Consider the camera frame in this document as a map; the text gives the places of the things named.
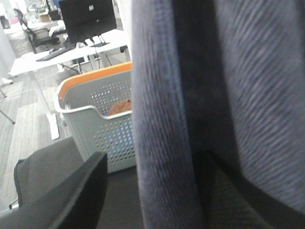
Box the orange cloth in basket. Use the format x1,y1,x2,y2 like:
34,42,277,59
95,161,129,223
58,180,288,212
107,99,132,116

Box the black computer monitor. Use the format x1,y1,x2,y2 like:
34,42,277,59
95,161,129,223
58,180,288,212
59,0,117,44

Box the grey-blue microfibre towel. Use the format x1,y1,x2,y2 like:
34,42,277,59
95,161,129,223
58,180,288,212
131,0,305,229

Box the black office chair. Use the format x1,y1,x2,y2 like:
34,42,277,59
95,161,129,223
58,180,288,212
13,8,60,54

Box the grey perforated laundry basket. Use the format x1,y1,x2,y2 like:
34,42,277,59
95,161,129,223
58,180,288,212
54,62,136,173

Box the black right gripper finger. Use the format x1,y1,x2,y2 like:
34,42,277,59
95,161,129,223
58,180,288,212
0,152,108,229

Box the white office desk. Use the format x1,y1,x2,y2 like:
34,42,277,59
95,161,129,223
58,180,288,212
9,29,130,140

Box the black table cloth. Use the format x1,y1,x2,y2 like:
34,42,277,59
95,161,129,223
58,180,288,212
14,138,305,229

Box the black keyboard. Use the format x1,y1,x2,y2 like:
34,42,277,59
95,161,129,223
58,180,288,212
36,47,74,62

